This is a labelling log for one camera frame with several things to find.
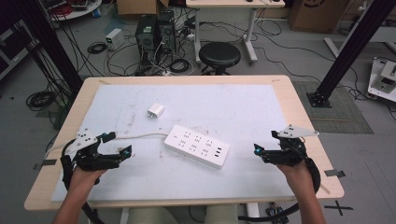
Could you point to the grey floor mat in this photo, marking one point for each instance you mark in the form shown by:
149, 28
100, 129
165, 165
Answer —
339, 112

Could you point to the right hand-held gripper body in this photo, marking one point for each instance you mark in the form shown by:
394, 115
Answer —
288, 154

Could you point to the white table mat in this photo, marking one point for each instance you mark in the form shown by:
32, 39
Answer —
202, 105

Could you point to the white power supply box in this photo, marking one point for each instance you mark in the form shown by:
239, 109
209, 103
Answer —
114, 39

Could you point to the person's left hand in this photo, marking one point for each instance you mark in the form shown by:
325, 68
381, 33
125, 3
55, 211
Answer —
82, 179

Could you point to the white device with boards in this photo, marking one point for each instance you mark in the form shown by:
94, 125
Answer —
383, 79

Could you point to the white power strip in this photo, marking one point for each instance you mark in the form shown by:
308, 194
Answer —
197, 146

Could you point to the round white table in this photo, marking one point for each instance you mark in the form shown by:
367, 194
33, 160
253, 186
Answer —
77, 11

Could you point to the black metal stand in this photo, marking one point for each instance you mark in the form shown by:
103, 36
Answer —
351, 49
49, 40

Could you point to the grey shelf rack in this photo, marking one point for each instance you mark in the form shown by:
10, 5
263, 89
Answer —
14, 53

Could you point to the black computer tower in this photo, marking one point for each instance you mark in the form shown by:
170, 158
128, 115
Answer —
166, 31
146, 40

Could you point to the person's right hand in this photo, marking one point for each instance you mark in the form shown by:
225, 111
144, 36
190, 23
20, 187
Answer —
297, 177

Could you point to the black tape strip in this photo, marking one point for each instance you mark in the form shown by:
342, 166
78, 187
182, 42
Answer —
334, 173
46, 162

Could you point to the white charger plug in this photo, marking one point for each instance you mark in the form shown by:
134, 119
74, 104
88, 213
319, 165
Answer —
155, 111

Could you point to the large cardboard box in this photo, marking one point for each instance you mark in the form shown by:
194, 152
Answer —
317, 15

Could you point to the black round stool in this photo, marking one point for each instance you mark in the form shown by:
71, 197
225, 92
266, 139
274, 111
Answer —
219, 54

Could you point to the white desk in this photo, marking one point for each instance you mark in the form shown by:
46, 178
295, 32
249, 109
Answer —
233, 3

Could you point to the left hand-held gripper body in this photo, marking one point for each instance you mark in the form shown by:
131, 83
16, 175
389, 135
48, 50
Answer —
90, 158

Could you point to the black tape cross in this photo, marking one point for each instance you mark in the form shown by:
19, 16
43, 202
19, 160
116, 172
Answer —
338, 207

